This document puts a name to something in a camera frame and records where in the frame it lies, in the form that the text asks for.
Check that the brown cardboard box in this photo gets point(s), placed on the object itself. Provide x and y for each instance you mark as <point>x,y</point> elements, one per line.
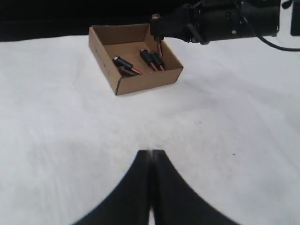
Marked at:
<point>131,68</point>

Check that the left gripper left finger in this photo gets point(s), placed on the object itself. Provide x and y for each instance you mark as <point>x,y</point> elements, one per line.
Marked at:
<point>131,192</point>

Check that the black sleeve with red bolt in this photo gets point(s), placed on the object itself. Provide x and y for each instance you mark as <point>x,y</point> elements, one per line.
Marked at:
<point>145,56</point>
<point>124,62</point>
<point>127,72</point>
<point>159,45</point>
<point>156,59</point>

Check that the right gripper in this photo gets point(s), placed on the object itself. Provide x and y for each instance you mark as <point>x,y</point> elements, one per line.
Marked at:
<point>234,21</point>

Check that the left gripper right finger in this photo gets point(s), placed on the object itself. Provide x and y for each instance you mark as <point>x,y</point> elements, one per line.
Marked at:
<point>173,194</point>

